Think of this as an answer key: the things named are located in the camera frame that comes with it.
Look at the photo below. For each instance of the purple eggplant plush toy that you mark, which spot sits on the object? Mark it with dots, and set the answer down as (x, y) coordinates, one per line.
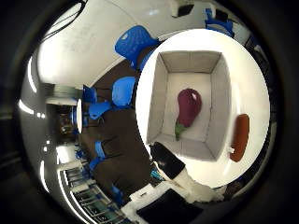
(188, 107)

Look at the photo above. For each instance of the orange carrot plush toy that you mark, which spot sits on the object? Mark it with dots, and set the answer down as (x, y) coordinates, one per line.
(240, 137)

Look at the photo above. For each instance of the grey fabric container box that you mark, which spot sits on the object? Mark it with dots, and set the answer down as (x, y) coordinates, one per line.
(218, 93)

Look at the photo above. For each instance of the blue plastic chair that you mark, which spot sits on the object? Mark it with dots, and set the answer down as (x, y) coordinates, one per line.
(219, 25)
(99, 150)
(123, 91)
(134, 40)
(89, 95)
(99, 110)

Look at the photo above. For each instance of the small round white table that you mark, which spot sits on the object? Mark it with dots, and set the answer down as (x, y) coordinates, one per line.
(79, 112)

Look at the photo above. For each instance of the black wall panel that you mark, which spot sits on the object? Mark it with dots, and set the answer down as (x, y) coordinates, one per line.
(185, 10)

